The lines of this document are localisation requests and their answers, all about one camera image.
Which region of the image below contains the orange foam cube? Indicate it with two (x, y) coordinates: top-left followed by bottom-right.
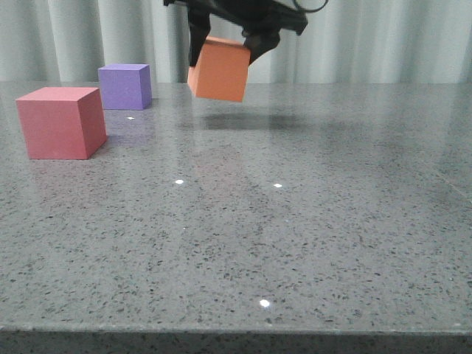
(187, 36), (250, 102)

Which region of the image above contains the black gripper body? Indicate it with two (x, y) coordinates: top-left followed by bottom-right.
(163, 0), (308, 35)

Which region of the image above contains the red foam cube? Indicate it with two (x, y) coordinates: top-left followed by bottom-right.
(15, 87), (107, 159)

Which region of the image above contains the grey-green curtain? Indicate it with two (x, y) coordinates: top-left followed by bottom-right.
(1, 1), (471, 83)

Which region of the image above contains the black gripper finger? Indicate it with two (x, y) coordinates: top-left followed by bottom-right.
(242, 29), (280, 65)
(187, 7), (211, 67)

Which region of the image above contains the black cable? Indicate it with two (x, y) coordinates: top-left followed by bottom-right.
(293, 0), (330, 13)

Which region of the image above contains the purple foam cube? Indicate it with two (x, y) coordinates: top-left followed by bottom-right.
(97, 63), (152, 110)

